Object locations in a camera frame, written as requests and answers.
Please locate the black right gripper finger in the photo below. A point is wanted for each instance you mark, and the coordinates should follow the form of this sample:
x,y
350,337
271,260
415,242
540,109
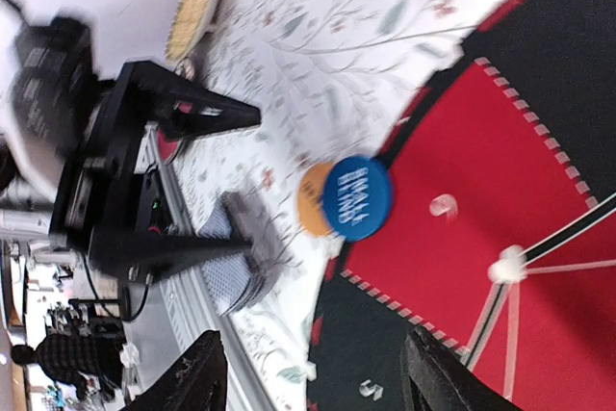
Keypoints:
x,y
148,256
152,93

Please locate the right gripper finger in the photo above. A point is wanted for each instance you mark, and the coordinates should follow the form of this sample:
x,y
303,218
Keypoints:
x,y
196,381
433,379

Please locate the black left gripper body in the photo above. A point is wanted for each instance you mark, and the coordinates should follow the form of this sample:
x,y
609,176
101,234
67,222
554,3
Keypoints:
x,y
102,201

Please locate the orange round blind button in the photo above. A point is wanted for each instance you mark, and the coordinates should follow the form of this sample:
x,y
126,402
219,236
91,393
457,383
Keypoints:
x,y
309,200

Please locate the blue small blind button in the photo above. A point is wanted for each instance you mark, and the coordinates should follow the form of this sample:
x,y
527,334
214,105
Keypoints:
x,y
357,197

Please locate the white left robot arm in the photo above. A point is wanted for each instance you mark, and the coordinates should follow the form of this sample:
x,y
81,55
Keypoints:
x,y
83,134

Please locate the red floral round cushion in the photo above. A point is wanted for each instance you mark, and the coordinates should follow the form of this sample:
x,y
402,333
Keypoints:
x,y
169,149

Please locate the blue playing card deck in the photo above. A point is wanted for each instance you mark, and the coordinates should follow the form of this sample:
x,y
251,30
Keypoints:
x,y
242,279

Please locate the woven bamboo tray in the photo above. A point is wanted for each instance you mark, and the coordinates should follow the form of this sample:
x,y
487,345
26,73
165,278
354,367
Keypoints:
x,y
192,20

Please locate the person in checked shirt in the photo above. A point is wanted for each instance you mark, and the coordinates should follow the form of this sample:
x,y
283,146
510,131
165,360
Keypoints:
x,y
70,359

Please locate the round red black poker mat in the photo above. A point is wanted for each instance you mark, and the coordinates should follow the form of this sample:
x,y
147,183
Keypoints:
x,y
501,241

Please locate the floral white tablecloth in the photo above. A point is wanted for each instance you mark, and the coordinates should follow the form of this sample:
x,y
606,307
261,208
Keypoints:
x,y
332,78

